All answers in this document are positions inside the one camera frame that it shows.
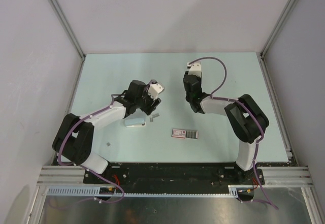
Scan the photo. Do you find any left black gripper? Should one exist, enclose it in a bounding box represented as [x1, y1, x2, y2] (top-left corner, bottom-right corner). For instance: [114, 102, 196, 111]
[135, 85, 161, 115]

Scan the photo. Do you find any grey staple strip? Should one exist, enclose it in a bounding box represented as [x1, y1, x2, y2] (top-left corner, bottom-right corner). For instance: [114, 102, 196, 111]
[150, 113, 160, 122]

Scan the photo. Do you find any light blue stapler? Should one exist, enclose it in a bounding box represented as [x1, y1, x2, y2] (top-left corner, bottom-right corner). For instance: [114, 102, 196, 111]
[124, 118, 146, 127]

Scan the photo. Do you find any red staple box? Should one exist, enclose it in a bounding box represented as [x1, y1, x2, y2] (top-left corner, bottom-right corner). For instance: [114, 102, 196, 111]
[171, 129, 199, 139]

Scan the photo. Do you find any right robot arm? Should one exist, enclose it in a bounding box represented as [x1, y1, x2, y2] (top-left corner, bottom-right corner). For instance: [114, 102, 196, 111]
[183, 72, 269, 184]

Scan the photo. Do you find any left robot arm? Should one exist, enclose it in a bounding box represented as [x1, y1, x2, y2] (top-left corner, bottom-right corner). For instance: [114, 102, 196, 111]
[52, 80, 165, 183]

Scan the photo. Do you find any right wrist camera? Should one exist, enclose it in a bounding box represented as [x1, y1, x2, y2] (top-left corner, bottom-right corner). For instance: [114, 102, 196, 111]
[185, 61, 202, 78]

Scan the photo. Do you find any grey cable duct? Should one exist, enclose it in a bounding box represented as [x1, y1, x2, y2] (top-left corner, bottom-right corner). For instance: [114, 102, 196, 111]
[47, 185, 239, 198]

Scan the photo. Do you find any right aluminium frame post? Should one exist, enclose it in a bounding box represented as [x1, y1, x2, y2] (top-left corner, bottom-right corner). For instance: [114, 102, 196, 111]
[259, 0, 309, 57]

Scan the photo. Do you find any aluminium frame post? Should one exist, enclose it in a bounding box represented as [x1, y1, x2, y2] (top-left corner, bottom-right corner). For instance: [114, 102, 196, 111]
[37, 0, 86, 58]
[259, 0, 309, 57]

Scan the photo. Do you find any left aluminium frame post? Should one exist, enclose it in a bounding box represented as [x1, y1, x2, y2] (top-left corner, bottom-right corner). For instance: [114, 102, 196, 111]
[37, 0, 86, 58]

